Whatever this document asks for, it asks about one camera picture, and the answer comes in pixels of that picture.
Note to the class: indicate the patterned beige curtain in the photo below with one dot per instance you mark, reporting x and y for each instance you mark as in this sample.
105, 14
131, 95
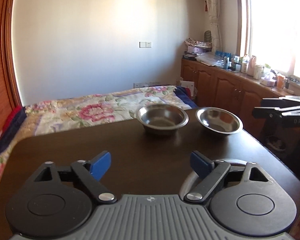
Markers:
213, 7

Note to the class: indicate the wooden cabinet with countertop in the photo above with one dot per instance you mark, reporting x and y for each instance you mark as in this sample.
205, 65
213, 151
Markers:
235, 92

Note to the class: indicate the white wall switch plate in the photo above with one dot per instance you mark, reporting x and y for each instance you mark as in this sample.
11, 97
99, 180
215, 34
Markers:
145, 44

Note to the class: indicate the stack of papers and boxes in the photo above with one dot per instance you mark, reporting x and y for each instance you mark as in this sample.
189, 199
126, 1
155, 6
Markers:
195, 48

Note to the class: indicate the red and navy blanket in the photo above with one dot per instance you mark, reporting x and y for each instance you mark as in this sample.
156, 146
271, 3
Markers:
11, 126

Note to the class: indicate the white bottle on counter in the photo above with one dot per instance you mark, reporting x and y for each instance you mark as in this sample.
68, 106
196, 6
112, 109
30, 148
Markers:
245, 63

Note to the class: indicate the floral bed quilt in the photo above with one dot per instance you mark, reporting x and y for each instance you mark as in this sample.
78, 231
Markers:
54, 116

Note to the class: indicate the shallow small steel bowl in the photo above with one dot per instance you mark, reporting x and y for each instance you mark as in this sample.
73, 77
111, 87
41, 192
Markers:
219, 121

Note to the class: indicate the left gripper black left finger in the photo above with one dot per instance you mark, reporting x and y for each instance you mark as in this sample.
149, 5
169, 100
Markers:
87, 176

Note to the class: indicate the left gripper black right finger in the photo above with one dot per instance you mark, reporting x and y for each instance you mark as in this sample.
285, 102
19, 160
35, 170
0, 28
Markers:
212, 174

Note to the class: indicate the deep small steel bowl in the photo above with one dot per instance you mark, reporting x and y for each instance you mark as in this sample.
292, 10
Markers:
162, 119

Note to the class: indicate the orange cup on counter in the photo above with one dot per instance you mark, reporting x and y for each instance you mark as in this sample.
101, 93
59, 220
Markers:
280, 81

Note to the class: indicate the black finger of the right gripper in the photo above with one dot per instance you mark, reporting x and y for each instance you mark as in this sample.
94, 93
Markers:
284, 101
274, 112

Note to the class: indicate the wall power strip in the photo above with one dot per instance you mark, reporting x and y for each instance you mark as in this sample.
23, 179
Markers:
146, 84

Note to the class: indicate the large stainless steel bowl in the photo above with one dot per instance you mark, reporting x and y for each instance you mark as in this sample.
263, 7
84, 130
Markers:
193, 179

